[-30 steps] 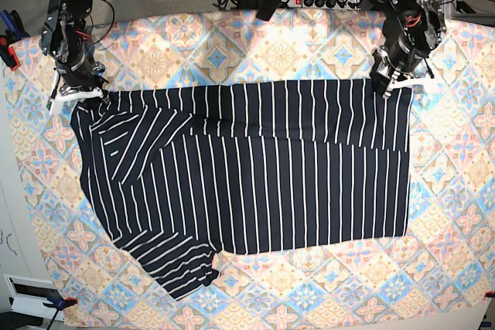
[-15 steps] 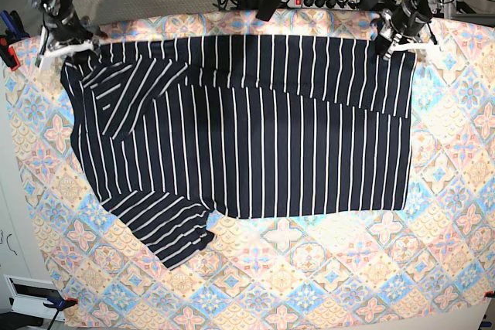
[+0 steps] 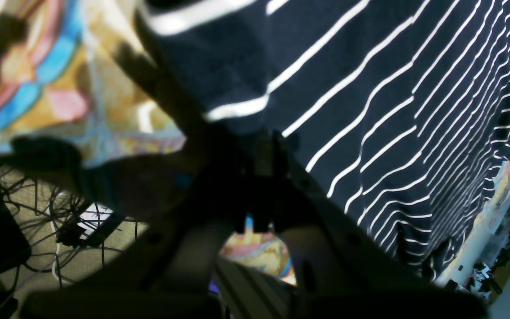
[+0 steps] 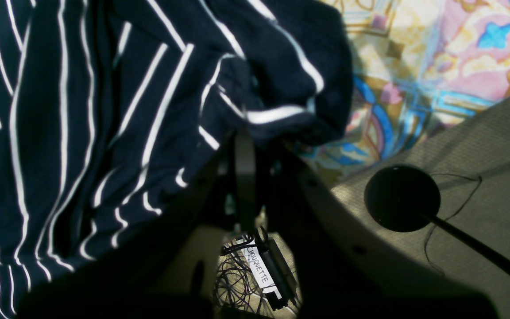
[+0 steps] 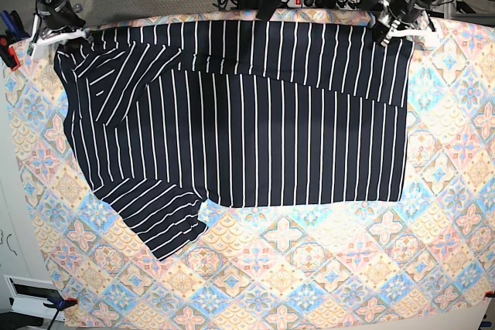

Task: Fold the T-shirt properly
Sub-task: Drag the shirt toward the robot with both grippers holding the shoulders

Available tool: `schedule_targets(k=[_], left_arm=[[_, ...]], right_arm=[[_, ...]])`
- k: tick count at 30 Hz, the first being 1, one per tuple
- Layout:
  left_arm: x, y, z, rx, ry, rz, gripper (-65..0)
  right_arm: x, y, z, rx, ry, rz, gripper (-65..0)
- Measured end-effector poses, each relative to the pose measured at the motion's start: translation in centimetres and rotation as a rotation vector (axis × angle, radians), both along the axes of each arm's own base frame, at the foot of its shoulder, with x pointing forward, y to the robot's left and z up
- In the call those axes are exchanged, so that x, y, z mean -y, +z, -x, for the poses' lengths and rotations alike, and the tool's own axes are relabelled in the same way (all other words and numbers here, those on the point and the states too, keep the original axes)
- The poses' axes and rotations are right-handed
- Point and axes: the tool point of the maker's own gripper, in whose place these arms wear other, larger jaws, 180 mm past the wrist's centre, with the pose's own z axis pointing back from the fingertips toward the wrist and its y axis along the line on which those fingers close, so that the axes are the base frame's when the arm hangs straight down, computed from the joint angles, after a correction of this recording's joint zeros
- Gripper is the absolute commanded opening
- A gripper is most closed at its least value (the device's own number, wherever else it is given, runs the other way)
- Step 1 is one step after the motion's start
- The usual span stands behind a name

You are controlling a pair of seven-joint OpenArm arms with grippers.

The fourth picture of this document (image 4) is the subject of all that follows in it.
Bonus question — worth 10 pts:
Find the black round stand base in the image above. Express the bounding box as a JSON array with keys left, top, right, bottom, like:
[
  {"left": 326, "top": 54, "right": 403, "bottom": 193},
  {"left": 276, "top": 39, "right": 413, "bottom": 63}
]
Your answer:
[{"left": 363, "top": 165, "right": 510, "bottom": 276}]

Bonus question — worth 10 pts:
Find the labelled black power adapter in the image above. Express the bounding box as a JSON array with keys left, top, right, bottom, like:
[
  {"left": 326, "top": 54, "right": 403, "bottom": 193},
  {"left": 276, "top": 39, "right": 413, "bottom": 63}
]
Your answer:
[{"left": 239, "top": 238, "right": 298, "bottom": 311}]

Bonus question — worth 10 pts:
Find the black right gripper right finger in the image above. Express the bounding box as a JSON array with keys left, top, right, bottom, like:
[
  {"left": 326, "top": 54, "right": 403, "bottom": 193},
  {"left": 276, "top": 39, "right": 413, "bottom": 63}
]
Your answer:
[{"left": 266, "top": 143, "right": 498, "bottom": 319}]

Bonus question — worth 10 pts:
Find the colourful patterned tablecloth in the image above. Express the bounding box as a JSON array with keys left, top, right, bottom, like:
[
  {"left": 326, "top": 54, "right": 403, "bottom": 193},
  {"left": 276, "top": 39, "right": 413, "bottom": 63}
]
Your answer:
[{"left": 299, "top": 0, "right": 510, "bottom": 179}]

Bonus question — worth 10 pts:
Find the navy white striped T-shirt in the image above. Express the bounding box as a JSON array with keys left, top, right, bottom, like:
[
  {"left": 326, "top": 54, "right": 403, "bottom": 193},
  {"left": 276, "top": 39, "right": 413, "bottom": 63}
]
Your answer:
[{"left": 0, "top": 0, "right": 353, "bottom": 319}]

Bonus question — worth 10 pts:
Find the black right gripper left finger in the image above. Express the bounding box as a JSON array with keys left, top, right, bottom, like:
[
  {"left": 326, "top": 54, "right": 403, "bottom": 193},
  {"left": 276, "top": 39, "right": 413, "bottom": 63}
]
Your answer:
[{"left": 17, "top": 131, "right": 257, "bottom": 319}]

